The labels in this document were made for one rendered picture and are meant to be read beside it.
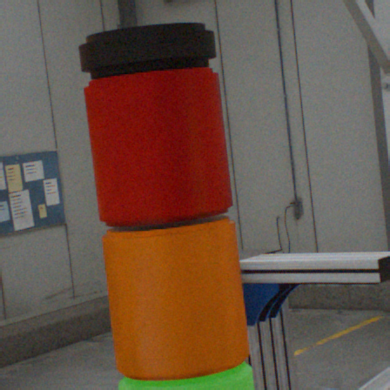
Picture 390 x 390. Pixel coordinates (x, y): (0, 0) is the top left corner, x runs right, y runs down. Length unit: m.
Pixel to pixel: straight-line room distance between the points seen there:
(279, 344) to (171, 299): 1.96
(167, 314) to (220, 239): 0.03
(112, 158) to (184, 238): 0.04
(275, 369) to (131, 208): 1.96
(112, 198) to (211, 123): 0.04
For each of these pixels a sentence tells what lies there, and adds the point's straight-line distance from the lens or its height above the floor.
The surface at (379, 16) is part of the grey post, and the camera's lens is 5.20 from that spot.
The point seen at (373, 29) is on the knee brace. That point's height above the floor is 2.66.
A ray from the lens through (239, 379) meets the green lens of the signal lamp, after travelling 0.40.
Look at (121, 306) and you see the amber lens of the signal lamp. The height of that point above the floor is 2.24.
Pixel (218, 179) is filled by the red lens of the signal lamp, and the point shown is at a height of 2.28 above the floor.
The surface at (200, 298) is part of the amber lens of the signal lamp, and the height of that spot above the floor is 2.24.
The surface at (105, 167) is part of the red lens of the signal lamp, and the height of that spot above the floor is 2.29.
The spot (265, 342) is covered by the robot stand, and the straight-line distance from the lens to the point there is 2.29.
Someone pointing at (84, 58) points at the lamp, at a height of 2.33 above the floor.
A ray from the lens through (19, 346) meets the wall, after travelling 12.28.
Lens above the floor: 2.30
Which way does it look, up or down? 3 degrees down
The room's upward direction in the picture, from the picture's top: 6 degrees counter-clockwise
